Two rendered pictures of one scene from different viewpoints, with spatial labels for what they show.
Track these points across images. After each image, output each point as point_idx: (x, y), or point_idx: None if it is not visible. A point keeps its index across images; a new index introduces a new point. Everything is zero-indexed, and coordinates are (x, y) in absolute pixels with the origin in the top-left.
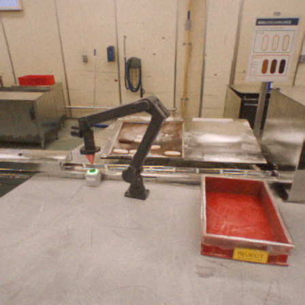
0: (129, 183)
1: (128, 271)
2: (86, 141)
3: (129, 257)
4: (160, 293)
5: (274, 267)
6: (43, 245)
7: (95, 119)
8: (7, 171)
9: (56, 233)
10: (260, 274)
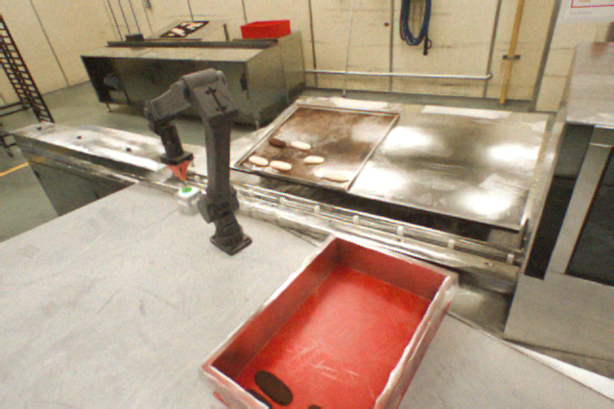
0: (239, 219)
1: (94, 380)
2: (164, 144)
3: (117, 354)
4: None
5: None
6: (50, 295)
7: (158, 108)
8: (110, 171)
9: (79, 281)
10: None
